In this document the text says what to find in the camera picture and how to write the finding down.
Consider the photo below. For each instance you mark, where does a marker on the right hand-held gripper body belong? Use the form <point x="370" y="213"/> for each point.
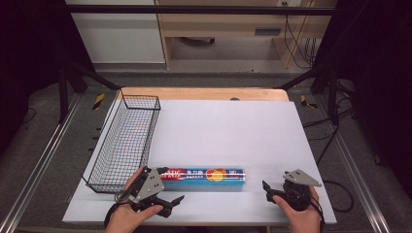
<point x="296" y="191"/>

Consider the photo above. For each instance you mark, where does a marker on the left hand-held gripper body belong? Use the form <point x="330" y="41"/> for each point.
<point x="147" y="187"/>

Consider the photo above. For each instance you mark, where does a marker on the long blue red film box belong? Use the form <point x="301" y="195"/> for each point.
<point x="207" y="179"/>

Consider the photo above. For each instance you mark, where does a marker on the person's right hand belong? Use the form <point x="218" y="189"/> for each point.
<point x="299" y="218"/>

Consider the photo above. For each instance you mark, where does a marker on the person's left hand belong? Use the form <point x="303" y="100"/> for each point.
<point x="124" y="218"/>

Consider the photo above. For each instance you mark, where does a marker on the white table mat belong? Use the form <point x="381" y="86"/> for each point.
<point x="233" y="139"/>

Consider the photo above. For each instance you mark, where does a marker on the wooden table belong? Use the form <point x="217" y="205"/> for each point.
<point x="200" y="93"/>

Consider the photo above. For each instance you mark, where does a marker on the yellow black floor tape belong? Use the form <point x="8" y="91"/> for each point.
<point x="306" y="102"/>
<point x="98" y="101"/>

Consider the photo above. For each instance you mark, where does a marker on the black metal stand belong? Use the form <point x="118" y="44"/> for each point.
<point x="64" y="93"/>
<point x="332" y="93"/>

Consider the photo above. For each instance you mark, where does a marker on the dark curtain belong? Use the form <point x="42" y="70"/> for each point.
<point x="29" y="58"/>
<point x="379" y="81"/>

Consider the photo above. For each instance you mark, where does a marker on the white cabinet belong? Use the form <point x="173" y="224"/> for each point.
<point x="120" y="39"/>

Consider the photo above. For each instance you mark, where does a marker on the light wooden desk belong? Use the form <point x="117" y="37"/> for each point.
<point x="226" y="22"/>

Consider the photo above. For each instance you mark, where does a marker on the aluminium floor rail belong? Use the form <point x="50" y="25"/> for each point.
<point x="356" y="174"/>
<point x="35" y="168"/>

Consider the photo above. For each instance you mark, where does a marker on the black horizontal frame bar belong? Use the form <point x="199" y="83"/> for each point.
<point x="200" y="9"/>

